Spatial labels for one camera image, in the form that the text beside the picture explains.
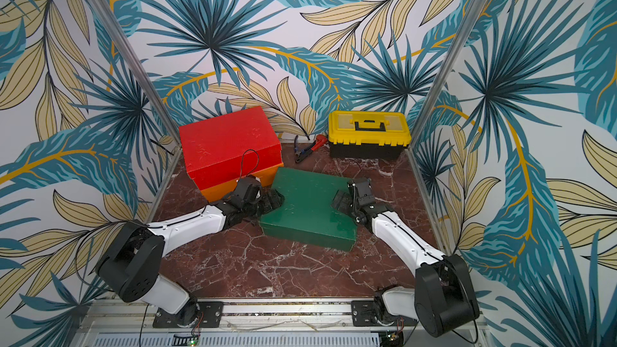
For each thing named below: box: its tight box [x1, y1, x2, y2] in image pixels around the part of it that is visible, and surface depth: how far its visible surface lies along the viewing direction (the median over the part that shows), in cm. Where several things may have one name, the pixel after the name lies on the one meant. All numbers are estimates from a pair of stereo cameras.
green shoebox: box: [259, 167, 358, 252], surface depth 86 cm
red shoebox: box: [178, 106, 284, 191], surface depth 89 cm
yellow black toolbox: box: [327, 110, 412, 160], surface depth 105 cm
